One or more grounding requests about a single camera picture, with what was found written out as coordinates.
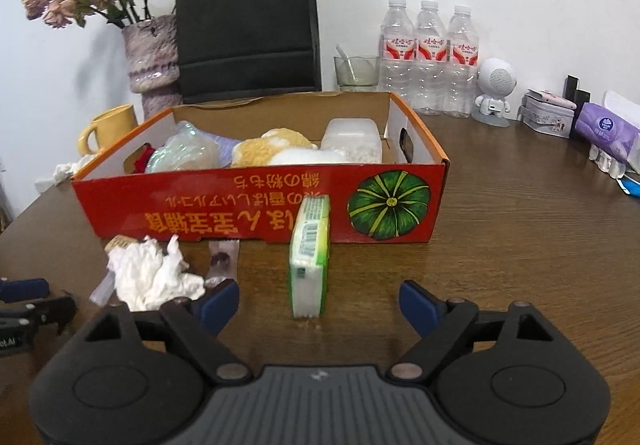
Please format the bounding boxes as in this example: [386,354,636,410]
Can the purple tissue pack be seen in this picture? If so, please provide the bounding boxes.
[573,103,640,162]

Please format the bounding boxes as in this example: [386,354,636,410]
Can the yellow white plush sheep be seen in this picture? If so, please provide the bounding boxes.
[230,127,351,169]

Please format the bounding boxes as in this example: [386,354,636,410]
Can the green white small box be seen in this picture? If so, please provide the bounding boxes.
[288,194,332,322]

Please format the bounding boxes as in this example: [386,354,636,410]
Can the purple white ceramic vase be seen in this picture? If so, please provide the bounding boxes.
[122,15,182,123]

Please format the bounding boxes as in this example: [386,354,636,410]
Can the yellow mug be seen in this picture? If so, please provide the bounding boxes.
[77,104,139,156]

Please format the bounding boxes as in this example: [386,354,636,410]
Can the clear sachet with dark bead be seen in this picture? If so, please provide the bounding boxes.
[204,240,241,290]

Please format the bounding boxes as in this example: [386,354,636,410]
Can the white paper sheet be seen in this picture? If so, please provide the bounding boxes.
[602,89,640,120]

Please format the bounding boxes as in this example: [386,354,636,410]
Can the grey tin with pink case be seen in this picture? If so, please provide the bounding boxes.
[519,88,577,139]

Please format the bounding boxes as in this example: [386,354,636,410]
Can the glass cup with spoon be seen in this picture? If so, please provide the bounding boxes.
[333,45,381,92]

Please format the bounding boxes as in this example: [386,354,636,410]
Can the small black box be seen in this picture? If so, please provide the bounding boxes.
[564,74,592,106]

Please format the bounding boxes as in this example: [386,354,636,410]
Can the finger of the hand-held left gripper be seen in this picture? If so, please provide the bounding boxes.
[22,294,78,336]
[0,278,51,304]

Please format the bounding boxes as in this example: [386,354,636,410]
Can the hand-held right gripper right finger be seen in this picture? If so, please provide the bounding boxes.
[390,280,554,386]

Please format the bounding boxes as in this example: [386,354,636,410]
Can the clear cotton swab box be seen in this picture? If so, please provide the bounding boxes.
[320,118,384,164]

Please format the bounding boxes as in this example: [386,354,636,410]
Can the small white vials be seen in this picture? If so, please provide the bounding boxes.
[588,144,629,176]

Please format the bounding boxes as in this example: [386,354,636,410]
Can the clear plastic wrapper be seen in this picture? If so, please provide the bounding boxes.
[89,273,117,304]

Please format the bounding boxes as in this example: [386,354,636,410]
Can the red knitted flower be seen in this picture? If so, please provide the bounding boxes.
[133,144,157,174]

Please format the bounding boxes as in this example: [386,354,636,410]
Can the red cardboard box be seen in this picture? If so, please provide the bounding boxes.
[71,91,450,245]

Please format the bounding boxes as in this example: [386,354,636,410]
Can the clear water bottle red label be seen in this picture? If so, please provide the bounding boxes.
[379,0,419,114]
[414,0,449,116]
[445,5,482,119]

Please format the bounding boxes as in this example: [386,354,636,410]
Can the small tan object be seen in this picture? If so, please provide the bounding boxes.
[106,234,137,253]

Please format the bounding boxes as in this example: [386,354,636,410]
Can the black paper bag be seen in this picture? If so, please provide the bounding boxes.
[174,0,323,104]

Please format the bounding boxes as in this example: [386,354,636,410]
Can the white robot figure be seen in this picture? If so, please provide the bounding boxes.
[472,57,519,128]

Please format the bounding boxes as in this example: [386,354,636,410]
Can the white tissue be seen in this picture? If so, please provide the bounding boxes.
[106,234,207,312]

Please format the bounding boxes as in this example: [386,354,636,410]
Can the small crumpled tissue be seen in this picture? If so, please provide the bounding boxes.
[53,159,88,186]

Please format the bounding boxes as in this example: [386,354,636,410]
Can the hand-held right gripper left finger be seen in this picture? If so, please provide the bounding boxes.
[85,279,252,387]

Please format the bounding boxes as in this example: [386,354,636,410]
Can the clear plastic bag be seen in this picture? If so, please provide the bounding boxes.
[144,120,222,174]

